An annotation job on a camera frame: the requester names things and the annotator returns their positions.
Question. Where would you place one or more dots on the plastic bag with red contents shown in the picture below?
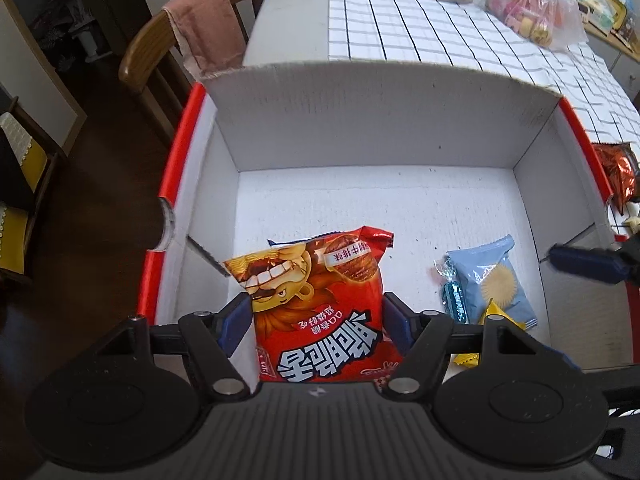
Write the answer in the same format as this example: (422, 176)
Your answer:
(540, 5)

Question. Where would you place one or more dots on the chair with yellow cushion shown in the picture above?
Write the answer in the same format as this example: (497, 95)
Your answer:
(20, 170)

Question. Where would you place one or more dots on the wooden chair with towel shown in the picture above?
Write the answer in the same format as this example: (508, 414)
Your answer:
(145, 50)

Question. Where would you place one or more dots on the white checked tablecloth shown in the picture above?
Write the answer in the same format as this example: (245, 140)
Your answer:
(400, 25)

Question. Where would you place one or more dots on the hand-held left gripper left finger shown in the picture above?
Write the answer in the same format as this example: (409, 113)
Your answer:
(235, 322)

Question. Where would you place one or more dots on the white blue-edged snack packet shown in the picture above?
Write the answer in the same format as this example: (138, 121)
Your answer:
(280, 242)

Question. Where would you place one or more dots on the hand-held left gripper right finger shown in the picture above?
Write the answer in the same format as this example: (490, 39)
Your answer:
(400, 325)

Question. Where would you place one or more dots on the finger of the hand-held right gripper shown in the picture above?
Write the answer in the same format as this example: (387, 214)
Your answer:
(580, 262)

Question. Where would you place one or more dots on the small candy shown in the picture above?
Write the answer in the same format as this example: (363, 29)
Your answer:
(455, 300)

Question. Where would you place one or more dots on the dark red foil snack packet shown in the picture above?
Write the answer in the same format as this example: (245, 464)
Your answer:
(615, 170)

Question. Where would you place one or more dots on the pink towel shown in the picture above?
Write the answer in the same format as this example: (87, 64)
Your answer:
(205, 25)

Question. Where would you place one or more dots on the white cabinet with wooden top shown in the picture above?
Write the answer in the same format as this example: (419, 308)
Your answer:
(625, 65)

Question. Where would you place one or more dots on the red cardboard box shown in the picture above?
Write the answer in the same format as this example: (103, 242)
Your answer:
(375, 200)

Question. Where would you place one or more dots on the light blue cookie packet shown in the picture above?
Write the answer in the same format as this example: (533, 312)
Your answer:
(500, 280)

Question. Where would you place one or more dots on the large red snack packet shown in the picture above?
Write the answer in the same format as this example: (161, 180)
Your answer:
(320, 330)

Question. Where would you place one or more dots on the yellow snack packet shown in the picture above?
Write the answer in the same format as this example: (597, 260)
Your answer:
(512, 324)

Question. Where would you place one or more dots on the dark wooden bookcase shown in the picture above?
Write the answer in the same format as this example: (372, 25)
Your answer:
(60, 10)

